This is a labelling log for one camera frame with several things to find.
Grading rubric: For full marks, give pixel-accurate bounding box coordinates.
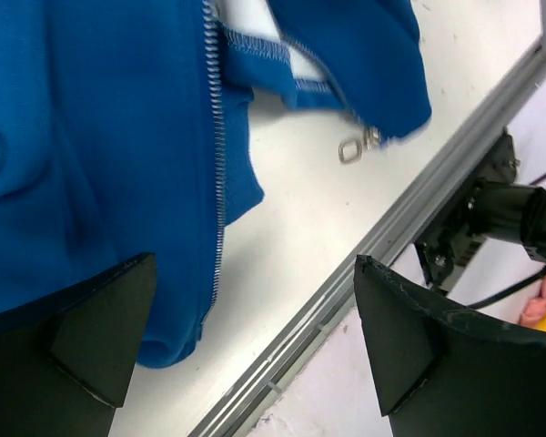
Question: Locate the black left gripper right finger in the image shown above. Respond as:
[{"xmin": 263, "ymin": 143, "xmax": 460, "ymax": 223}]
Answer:
[{"xmin": 354, "ymin": 256, "xmax": 546, "ymax": 436}]

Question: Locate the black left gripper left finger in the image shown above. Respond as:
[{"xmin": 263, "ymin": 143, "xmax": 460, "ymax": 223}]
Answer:
[{"xmin": 0, "ymin": 253, "xmax": 157, "ymax": 437}]

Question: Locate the blue zip-up jacket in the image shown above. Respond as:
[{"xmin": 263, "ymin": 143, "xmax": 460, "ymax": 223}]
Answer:
[{"xmin": 0, "ymin": 1, "xmax": 431, "ymax": 369}]

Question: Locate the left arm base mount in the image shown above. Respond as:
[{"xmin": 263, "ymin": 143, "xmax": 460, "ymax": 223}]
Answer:
[{"xmin": 414, "ymin": 130, "xmax": 519, "ymax": 296}]

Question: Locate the aluminium table front rail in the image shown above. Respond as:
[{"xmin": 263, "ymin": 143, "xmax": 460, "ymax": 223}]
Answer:
[{"xmin": 192, "ymin": 41, "xmax": 546, "ymax": 436}]

